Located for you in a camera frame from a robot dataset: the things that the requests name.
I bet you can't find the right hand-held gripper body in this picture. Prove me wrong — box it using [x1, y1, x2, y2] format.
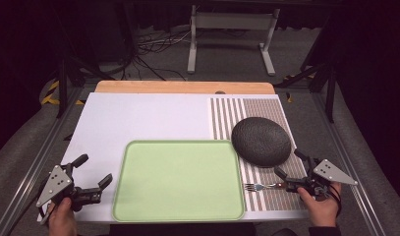
[284, 158, 359, 202]

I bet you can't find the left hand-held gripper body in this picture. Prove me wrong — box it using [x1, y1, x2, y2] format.
[35, 162, 102, 211]

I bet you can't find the silver fork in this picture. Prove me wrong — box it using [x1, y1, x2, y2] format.
[244, 182, 288, 193]

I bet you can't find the person's right hand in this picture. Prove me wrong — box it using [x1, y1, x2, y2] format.
[297, 182, 343, 228]

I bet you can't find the person's left hand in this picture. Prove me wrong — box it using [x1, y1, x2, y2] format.
[47, 196, 79, 236]

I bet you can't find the dark grey oval plate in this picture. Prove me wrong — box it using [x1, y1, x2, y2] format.
[231, 116, 293, 168]

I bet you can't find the striped placemat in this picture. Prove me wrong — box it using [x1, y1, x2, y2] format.
[209, 96, 311, 212]

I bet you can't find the yellow black floor tape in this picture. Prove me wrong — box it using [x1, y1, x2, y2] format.
[40, 80, 86, 106]
[283, 74, 317, 104]

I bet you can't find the black tripod stand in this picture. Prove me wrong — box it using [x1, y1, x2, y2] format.
[275, 18, 340, 124]
[53, 45, 117, 120]

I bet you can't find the light green tray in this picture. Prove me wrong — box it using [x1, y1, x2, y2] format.
[111, 139, 247, 223]

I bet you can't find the white board mat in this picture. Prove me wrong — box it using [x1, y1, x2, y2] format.
[37, 91, 311, 224]

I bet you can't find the person's dark clothing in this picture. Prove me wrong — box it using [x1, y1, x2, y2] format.
[108, 221, 258, 236]

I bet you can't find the grey metal stand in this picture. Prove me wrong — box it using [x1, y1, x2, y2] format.
[187, 4, 281, 78]

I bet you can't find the black wrist strap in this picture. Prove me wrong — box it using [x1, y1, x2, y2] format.
[328, 184, 343, 218]

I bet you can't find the aluminium frame rail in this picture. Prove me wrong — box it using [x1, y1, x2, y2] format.
[0, 84, 90, 236]
[310, 91, 389, 236]

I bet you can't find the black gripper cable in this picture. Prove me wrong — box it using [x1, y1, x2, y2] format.
[6, 188, 44, 236]

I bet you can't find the bundle of floor cables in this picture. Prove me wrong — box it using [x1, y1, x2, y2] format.
[122, 28, 193, 82]

